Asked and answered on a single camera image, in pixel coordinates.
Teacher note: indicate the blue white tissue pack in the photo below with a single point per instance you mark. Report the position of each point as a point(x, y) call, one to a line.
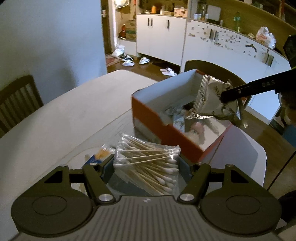
point(100, 156)

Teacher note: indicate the silver foil snack bag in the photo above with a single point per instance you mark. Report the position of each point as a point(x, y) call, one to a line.
point(208, 104)

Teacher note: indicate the dark wooden chair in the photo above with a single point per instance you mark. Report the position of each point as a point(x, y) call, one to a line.
point(204, 67)
point(19, 99)

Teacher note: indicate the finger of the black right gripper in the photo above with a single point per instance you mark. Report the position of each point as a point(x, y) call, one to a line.
point(283, 83)

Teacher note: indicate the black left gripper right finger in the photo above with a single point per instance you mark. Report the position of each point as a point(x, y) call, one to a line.
point(196, 177)

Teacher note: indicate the white long cabinet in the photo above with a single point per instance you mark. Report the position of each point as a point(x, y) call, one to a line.
point(178, 40)

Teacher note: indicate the cotton swab pack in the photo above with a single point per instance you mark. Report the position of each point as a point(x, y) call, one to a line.
point(149, 166)

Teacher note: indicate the white slipper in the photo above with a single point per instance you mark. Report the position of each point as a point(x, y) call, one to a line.
point(144, 60)

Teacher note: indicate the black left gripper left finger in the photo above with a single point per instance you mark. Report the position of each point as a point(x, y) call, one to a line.
point(97, 174)

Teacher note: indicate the red and white cardboard box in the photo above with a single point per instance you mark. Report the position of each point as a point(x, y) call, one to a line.
point(161, 113)

